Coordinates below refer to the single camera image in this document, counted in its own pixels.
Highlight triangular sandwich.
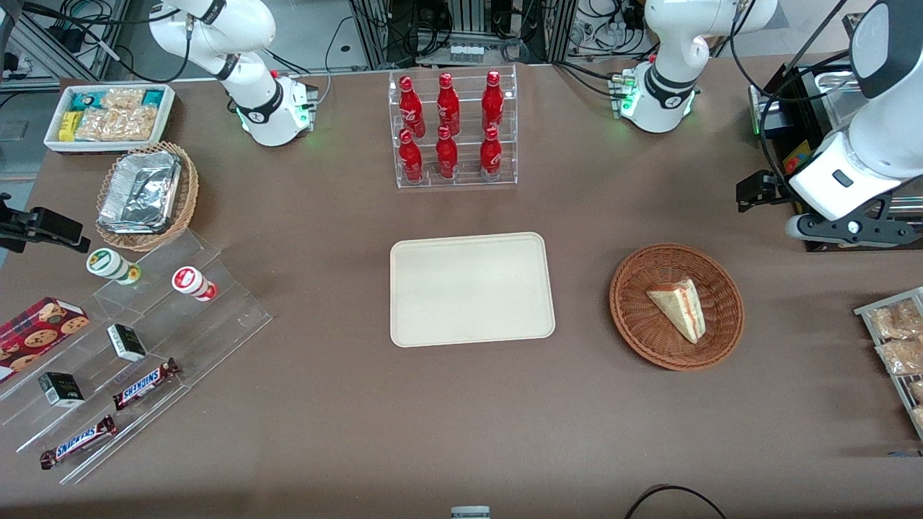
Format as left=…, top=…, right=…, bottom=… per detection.
left=646, top=278, right=707, bottom=345

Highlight dark brown wicker basket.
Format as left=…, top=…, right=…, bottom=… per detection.
left=609, top=244, right=745, bottom=372

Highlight beige plastic tray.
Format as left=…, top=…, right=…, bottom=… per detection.
left=390, top=232, right=556, bottom=348

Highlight light brown wicker basket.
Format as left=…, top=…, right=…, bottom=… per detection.
left=95, top=141, right=200, bottom=252

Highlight black food warmer machine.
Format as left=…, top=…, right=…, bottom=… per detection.
left=748, top=63, right=923, bottom=253

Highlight steel warmer pan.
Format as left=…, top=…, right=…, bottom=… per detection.
left=818, top=68, right=870, bottom=134

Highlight clear bag of pastries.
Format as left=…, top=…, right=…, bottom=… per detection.
left=876, top=337, right=923, bottom=376
left=867, top=299, right=923, bottom=341

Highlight red cola bottle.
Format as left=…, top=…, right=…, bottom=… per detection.
left=435, top=125, right=459, bottom=180
left=398, top=129, right=424, bottom=184
left=399, top=76, right=427, bottom=138
left=480, top=127, right=503, bottom=182
left=436, top=72, right=461, bottom=135
left=482, top=70, right=505, bottom=132

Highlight clear acrylic bottle rack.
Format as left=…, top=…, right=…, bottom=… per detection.
left=388, top=65, right=518, bottom=190

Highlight clear acrylic step display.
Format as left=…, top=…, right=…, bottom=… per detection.
left=0, top=229, right=273, bottom=485

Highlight red lid cup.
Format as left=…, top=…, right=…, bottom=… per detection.
left=172, top=266, right=217, bottom=302

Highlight stack of foil containers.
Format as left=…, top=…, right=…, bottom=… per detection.
left=97, top=151, right=182, bottom=235

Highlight Snickers bar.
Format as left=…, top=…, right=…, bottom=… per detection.
left=112, top=358, right=181, bottom=412
left=40, top=415, right=118, bottom=470

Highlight clear bag of crackers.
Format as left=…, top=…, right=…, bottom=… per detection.
left=101, top=87, right=146, bottom=111
left=75, top=107, right=158, bottom=142

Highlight small black box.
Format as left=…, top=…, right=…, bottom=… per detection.
left=37, top=372, right=85, bottom=409
left=107, top=324, right=147, bottom=363

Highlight green lid cup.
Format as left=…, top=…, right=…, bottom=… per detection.
left=87, top=248, right=141, bottom=286

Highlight white plastic snack bin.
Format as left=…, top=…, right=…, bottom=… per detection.
left=43, top=84, right=176, bottom=154

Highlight red cookie box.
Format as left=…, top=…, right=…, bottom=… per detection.
left=0, top=297, right=91, bottom=383

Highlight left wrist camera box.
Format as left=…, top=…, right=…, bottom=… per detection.
left=736, top=169, right=789, bottom=215

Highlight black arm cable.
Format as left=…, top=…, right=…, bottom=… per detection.
left=728, top=0, right=866, bottom=190

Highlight metal wire tray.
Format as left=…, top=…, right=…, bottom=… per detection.
left=854, top=287, right=923, bottom=442

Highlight black floor cable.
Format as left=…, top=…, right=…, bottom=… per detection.
left=624, top=484, right=729, bottom=519

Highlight aluminium frame structure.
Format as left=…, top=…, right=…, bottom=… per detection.
left=346, top=0, right=599, bottom=69

